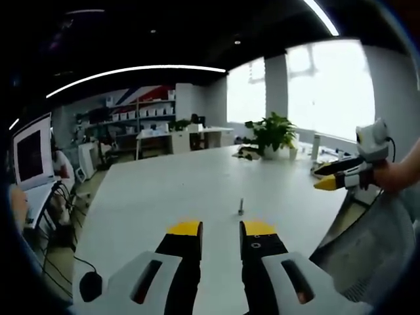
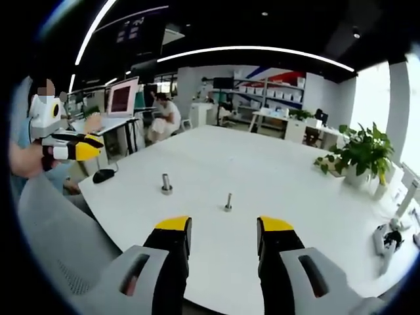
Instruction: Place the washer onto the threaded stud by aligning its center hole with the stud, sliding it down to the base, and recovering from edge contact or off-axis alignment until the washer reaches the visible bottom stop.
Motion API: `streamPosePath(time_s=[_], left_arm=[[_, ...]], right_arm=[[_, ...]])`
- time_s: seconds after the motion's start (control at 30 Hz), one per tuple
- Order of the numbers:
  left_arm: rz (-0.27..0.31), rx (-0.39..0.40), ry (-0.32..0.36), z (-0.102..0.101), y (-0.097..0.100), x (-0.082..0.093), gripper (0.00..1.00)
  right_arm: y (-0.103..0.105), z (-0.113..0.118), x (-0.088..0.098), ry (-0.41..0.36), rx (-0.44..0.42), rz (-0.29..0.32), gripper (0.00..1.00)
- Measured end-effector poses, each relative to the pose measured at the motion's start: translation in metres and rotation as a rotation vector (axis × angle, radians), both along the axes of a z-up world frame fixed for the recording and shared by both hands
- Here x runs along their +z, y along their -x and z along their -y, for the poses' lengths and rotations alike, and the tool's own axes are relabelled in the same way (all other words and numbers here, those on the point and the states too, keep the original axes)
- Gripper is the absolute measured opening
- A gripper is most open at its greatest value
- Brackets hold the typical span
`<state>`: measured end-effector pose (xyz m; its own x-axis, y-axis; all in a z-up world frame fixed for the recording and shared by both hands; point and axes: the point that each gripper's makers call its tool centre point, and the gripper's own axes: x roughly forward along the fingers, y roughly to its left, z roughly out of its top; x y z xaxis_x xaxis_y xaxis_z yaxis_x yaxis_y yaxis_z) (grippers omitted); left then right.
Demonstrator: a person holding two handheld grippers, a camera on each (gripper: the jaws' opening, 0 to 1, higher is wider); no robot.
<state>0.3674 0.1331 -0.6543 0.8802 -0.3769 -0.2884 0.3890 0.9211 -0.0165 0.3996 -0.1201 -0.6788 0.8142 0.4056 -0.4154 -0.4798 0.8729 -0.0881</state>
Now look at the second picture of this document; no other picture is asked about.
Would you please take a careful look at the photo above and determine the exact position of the white storage shelving unit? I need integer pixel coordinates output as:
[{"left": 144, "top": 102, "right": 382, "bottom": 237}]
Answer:
[{"left": 233, "top": 67, "right": 306, "bottom": 111}]

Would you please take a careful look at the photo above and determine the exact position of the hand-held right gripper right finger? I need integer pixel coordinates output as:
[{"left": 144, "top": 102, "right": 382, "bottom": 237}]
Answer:
[{"left": 257, "top": 215, "right": 382, "bottom": 315}]

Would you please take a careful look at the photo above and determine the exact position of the green potted plant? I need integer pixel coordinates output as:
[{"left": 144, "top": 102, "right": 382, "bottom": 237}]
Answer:
[{"left": 314, "top": 121, "right": 394, "bottom": 188}]

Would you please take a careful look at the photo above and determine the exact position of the person's left hand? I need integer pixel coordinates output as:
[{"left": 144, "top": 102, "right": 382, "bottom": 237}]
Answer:
[{"left": 9, "top": 140, "right": 50, "bottom": 180}]

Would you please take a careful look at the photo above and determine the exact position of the straight ceiling light strip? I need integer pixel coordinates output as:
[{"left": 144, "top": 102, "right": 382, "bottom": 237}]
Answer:
[{"left": 75, "top": 0, "right": 117, "bottom": 66}]

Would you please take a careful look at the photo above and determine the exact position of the white desktop stand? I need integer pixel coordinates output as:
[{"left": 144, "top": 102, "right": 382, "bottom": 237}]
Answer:
[{"left": 390, "top": 178, "right": 420, "bottom": 230}]

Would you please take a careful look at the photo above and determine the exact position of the white framed computer monitor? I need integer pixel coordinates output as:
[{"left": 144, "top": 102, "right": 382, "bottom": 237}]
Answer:
[{"left": 106, "top": 75, "right": 140, "bottom": 118}]

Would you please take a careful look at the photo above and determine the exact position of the black computer mouse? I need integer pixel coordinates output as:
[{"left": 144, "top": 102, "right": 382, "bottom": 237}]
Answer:
[{"left": 93, "top": 169, "right": 116, "bottom": 184}]

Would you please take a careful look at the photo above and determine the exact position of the small white container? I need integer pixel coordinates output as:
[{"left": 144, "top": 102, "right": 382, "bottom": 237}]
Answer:
[{"left": 373, "top": 183, "right": 389, "bottom": 200}]

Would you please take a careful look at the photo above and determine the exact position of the white background desk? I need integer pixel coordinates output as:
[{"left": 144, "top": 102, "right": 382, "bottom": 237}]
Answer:
[{"left": 251, "top": 110, "right": 345, "bottom": 145}]

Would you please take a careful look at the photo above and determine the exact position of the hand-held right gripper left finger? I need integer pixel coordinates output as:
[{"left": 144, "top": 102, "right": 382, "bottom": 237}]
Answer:
[{"left": 97, "top": 215, "right": 193, "bottom": 315}]

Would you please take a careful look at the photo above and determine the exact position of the thick threaded steel stud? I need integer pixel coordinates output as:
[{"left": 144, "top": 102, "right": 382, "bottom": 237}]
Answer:
[{"left": 160, "top": 173, "right": 174, "bottom": 196}]

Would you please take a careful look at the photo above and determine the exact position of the black monitor on stand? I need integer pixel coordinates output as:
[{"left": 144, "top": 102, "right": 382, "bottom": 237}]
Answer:
[{"left": 212, "top": 77, "right": 234, "bottom": 125}]

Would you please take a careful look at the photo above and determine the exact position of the hanging dark display panel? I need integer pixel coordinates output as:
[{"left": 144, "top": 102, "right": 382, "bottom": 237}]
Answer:
[{"left": 94, "top": 5, "right": 170, "bottom": 45}]

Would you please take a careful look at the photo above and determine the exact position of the white side desk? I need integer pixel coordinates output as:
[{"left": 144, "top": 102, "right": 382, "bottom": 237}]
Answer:
[{"left": 70, "top": 116, "right": 140, "bottom": 155}]

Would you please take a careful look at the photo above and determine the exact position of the grey mesh office chair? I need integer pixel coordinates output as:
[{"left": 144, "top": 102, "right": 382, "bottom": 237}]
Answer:
[{"left": 18, "top": 170, "right": 132, "bottom": 296}]

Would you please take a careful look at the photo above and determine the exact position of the white handheld controller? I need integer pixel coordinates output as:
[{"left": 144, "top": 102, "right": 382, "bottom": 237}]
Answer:
[{"left": 373, "top": 222, "right": 405, "bottom": 266}]

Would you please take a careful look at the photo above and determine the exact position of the curved ceiling light strip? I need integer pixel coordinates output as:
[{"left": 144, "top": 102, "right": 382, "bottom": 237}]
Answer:
[{"left": 157, "top": 46, "right": 355, "bottom": 72}]

